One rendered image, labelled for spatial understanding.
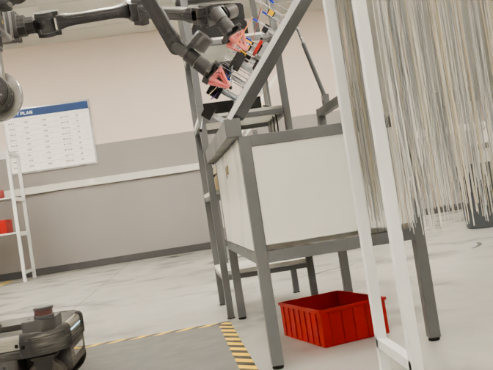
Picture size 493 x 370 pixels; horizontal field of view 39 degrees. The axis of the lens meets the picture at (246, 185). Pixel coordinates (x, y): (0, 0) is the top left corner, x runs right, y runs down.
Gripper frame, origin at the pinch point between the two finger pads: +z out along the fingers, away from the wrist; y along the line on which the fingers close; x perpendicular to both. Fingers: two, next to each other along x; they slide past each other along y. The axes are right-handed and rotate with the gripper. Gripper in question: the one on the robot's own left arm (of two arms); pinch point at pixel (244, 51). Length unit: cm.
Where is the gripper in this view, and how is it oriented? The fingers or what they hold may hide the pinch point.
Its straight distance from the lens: 272.8
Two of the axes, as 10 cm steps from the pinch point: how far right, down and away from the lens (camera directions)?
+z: 6.0, 8.0, -0.6
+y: -2.5, 2.6, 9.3
